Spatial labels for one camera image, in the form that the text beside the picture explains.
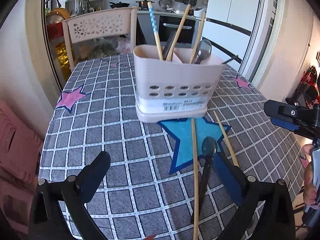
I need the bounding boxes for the plain bamboo chopstick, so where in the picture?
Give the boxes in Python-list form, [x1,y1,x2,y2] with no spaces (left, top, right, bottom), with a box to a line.
[166,3,191,61]
[213,111,239,167]
[191,119,199,240]

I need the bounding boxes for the blue patterned chopstick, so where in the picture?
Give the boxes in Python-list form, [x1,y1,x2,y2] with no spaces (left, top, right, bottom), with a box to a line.
[148,2,163,60]

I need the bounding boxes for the chrome kitchen faucet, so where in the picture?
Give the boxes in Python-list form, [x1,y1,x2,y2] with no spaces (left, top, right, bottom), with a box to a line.
[45,0,62,13]

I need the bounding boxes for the person's right hand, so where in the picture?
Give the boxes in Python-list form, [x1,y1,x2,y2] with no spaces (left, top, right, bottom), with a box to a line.
[301,143,320,207]

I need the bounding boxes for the grey checked star tablecloth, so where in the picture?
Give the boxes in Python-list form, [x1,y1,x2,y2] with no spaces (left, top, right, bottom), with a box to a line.
[39,54,304,239]

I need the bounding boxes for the pink plastic chair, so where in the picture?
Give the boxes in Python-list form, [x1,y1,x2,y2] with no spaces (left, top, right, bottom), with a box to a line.
[1,101,43,238]

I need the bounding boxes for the white perforated utensil holder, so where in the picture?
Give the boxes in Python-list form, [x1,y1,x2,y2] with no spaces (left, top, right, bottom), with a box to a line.
[133,44,226,123]

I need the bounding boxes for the white double-door refrigerator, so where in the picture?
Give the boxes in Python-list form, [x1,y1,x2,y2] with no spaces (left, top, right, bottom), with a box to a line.
[202,0,259,71]

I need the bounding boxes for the black built-in oven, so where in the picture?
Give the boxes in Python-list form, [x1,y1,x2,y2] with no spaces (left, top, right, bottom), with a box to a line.
[158,15,201,46]

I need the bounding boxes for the cream perforated storage rack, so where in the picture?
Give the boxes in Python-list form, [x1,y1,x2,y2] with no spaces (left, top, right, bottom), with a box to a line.
[62,7,138,70]

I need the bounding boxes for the bronze cooking pot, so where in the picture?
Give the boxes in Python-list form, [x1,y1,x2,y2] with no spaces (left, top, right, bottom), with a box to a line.
[136,0,154,10]

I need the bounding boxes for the black wok on stove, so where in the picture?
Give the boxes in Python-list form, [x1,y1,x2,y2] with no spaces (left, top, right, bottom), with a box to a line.
[110,2,130,9]

